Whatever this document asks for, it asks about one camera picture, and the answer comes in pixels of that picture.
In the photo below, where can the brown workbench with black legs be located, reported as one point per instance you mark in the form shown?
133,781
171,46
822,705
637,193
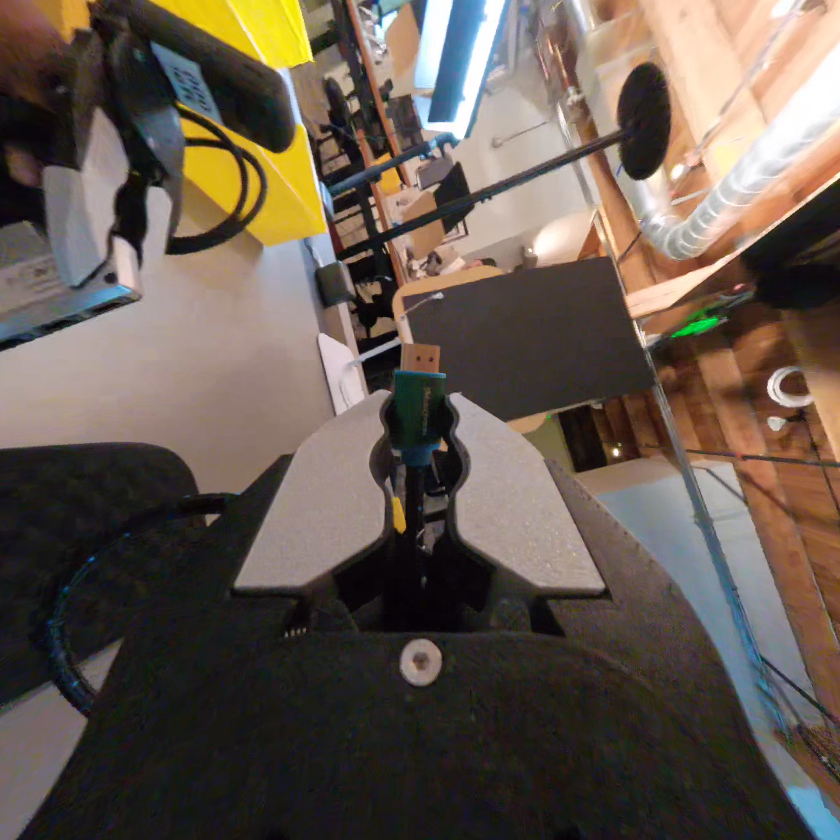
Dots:
371,131

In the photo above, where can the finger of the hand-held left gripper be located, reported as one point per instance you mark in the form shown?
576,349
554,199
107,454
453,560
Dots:
82,216
161,197

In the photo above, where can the black board with wooden frame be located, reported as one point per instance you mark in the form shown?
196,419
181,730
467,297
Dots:
525,341

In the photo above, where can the white board stand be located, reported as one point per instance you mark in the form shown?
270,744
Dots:
341,374

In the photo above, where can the led light panel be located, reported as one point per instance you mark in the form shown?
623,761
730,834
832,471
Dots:
459,59

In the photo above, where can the black stand pole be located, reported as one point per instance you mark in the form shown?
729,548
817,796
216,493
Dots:
492,190

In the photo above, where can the silver metal duct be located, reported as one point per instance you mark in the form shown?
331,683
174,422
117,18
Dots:
722,197

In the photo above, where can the person's left hand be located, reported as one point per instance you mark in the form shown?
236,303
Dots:
33,52

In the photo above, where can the white track spotlight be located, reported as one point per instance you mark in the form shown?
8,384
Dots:
776,423

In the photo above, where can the small black box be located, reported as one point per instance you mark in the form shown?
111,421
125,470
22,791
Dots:
336,283

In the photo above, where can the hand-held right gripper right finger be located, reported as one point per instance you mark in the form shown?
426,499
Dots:
525,518

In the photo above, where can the black hdmi switch box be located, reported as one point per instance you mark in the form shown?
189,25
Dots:
26,275

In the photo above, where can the black light stand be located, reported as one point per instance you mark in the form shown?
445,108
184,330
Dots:
387,167

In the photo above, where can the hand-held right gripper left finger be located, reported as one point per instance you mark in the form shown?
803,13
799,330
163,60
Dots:
315,518

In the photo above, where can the cardboard box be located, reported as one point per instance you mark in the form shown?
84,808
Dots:
426,223

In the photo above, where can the black fuzzy microphone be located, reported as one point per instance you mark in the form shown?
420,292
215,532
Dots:
646,121

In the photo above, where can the yellow plastic bins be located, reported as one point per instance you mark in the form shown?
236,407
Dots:
289,190

